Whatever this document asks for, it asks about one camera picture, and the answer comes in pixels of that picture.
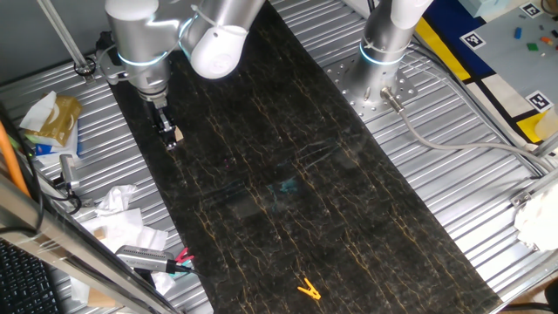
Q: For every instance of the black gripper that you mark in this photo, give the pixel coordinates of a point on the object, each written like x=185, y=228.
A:
x=154, y=117

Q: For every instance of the small wooden cube block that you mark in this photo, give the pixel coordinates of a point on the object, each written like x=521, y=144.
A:
x=179, y=135

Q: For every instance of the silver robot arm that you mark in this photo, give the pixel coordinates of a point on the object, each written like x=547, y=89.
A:
x=139, y=35

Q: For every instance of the crumpled white tissue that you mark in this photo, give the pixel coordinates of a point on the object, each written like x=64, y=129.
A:
x=115, y=198

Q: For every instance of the golden yellow tissue box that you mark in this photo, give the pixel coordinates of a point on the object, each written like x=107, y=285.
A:
x=61, y=120

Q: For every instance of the blue white tissue pack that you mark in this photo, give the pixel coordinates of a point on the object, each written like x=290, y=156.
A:
x=56, y=152

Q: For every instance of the red clothespin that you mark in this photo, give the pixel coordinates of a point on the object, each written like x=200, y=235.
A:
x=184, y=255

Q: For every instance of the white tissue in box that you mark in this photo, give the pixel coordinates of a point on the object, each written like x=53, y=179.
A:
x=39, y=111

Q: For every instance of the teal clothespin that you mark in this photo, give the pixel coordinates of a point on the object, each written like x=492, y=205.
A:
x=188, y=263

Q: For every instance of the black gold-veined marble mat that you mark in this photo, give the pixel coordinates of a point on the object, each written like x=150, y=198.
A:
x=283, y=196

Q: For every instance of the metal pole with foot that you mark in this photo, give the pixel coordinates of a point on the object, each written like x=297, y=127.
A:
x=65, y=40

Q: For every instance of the crumpled white paper pile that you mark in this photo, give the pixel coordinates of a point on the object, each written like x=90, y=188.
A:
x=65, y=250

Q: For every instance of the orange tube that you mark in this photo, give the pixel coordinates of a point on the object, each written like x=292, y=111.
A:
x=11, y=161

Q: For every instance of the black keyboard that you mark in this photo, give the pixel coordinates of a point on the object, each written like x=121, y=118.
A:
x=24, y=283

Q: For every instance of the orange clothespin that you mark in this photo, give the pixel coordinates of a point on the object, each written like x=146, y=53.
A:
x=310, y=291

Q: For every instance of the blue yellow white patterned mat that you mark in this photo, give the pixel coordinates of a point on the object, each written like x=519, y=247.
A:
x=453, y=39

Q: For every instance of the black white fiducial tag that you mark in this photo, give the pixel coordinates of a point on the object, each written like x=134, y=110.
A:
x=539, y=101
x=530, y=10
x=473, y=40

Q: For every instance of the light blue box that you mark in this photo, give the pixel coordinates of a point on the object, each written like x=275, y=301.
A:
x=484, y=5

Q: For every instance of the grey board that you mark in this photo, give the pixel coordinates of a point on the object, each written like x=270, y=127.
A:
x=510, y=65

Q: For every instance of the small blue brick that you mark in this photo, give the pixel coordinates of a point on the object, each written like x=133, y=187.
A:
x=518, y=33

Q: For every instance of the small green brick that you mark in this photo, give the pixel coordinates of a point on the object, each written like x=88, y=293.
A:
x=532, y=46

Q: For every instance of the white cloth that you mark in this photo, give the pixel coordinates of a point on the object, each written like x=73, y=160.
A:
x=538, y=220

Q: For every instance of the small orange brick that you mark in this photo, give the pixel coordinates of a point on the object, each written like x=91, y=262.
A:
x=546, y=40

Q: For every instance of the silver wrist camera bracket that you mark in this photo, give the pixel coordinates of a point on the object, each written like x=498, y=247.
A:
x=109, y=72

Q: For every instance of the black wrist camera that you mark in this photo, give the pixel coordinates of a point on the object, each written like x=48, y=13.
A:
x=104, y=43

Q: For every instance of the ribbed silver camera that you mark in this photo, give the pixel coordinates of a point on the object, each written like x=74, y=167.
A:
x=139, y=257

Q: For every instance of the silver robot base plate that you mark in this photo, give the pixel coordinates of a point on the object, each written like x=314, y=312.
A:
x=344, y=93

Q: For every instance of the aluminium profile with bracket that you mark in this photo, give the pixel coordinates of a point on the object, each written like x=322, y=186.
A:
x=521, y=200

